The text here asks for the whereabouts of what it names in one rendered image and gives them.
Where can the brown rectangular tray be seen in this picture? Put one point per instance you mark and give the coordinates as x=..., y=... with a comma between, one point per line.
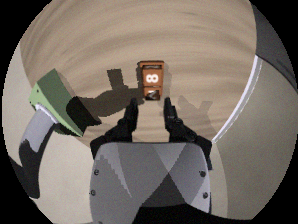
x=152, y=62

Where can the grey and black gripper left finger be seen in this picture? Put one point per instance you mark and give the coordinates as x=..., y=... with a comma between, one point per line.
x=122, y=131

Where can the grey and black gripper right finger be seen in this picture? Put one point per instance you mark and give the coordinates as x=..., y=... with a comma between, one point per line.
x=179, y=132

